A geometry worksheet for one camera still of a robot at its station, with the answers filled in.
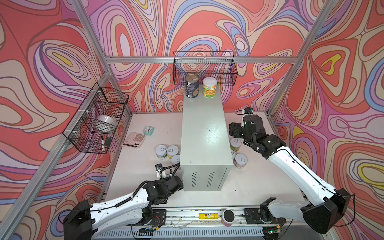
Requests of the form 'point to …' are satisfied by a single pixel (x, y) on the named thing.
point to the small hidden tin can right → (233, 153)
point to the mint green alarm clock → (148, 130)
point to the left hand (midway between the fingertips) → (171, 180)
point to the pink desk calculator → (134, 140)
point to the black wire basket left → (94, 124)
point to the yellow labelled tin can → (161, 151)
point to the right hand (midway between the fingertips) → (237, 128)
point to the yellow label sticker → (209, 216)
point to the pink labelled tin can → (240, 160)
